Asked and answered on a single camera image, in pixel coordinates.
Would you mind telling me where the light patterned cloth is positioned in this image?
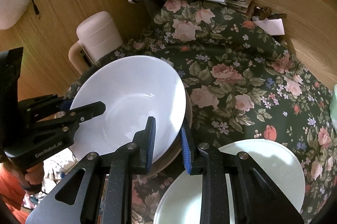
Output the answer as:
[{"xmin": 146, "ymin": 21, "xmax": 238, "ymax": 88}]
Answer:
[{"xmin": 39, "ymin": 148, "xmax": 79, "ymax": 203}]

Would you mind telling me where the mint green plate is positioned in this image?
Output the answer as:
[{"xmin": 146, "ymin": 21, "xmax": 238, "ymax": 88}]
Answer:
[{"xmin": 153, "ymin": 138, "xmax": 306, "ymax": 224}]

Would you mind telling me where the person's left forearm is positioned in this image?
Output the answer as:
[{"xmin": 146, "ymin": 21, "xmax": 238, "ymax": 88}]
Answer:
[{"xmin": 0, "ymin": 163, "xmax": 29, "ymax": 217}]

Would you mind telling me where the cream lidded mug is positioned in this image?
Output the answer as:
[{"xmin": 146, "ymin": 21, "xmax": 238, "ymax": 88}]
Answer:
[{"xmin": 68, "ymin": 11, "xmax": 124, "ymax": 76}]

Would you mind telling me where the dark brown plate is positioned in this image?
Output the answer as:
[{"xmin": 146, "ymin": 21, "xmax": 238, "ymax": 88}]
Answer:
[{"xmin": 76, "ymin": 58, "xmax": 193, "ymax": 176}]

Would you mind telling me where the white plate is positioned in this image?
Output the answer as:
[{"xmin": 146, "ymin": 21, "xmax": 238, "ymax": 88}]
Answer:
[{"xmin": 70, "ymin": 55, "xmax": 187, "ymax": 161}]

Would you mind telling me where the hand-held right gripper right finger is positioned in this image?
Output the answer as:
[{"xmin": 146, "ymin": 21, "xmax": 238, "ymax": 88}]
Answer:
[{"xmin": 179, "ymin": 126, "xmax": 303, "ymax": 224}]

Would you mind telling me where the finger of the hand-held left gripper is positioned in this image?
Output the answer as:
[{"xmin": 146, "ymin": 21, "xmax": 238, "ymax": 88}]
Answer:
[
  {"xmin": 18, "ymin": 94, "xmax": 72, "ymax": 123},
  {"xmin": 33, "ymin": 101, "xmax": 106, "ymax": 146}
]

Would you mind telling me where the person's left hand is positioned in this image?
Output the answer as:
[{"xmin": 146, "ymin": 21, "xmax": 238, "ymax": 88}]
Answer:
[{"xmin": 24, "ymin": 162, "xmax": 45, "ymax": 190}]

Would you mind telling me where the mint green bowl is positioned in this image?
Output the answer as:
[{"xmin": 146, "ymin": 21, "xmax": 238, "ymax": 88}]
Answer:
[{"xmin": 330, "ymin": 84, "xmax": 337, "ymax": 132}]

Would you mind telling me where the white folded card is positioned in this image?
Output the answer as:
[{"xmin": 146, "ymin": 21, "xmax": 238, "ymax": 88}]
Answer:
[{"xmin": 254, "ymin": 17, "xmax": 286, "ymax": 36}]

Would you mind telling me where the dark floral cloth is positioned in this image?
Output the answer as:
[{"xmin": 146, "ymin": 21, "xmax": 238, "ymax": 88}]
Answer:
[{"xmin": 64, "ymin": 0, "xmax": 337, "ymax": 224}]

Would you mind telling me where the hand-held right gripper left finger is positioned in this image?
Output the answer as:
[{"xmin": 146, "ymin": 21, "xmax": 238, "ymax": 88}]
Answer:
[{"xmin": 26, "ymin": 116, "xmax": 157, "ymax": 224}]

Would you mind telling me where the brown hair clip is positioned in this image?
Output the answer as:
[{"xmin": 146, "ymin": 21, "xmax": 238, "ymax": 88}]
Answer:
[{"xmin": 253, "ymin": 6, "xmax": 287, "ymax": 21}]

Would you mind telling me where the white fluffy ball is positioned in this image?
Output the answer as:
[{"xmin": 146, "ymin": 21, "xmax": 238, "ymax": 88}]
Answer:
[{"xmin": 0, "ymin": 0, "xmax": 33, "ymax": 31}]

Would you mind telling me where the black cable plug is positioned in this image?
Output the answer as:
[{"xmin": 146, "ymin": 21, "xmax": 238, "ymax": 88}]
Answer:
[{"xmin": 30, "ymin": 0, "xmax": 42, "ymax": 19}]

